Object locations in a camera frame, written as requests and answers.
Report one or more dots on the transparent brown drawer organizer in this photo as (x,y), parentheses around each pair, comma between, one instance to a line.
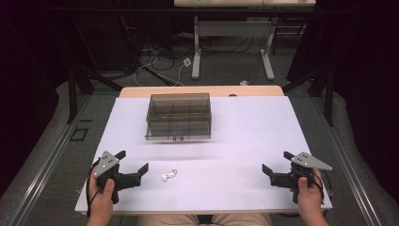
(178,116)

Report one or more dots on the white table cover sheet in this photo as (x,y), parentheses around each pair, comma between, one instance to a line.
(238,141)

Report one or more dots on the white-legged background desk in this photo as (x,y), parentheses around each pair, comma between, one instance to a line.
(232,29)

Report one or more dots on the person's left hand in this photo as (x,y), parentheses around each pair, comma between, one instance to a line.
(102,197)

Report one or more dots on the person's right hand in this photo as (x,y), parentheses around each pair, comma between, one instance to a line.
(310,197)

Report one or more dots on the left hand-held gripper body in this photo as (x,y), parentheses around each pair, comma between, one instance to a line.
(106,164)

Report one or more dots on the wooden table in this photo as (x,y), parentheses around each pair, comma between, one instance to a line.
(200,91)

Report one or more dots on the dark curtain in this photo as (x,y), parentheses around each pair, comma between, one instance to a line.
(367,94)
(28,94)

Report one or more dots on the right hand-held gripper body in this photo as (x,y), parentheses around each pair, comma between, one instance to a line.
(306,161)

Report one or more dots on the small white floor plug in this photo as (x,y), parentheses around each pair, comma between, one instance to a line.
(244,83)

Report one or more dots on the white power adapter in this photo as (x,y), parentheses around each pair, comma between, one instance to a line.
(186,61)

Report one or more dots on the metal floor rail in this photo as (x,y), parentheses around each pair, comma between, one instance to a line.
(348,166)
(47,166)

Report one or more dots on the black floor frame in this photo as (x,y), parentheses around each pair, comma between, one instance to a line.
(78,134)

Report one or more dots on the black metal stand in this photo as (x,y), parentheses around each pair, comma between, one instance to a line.
(72,94)
(328,94)

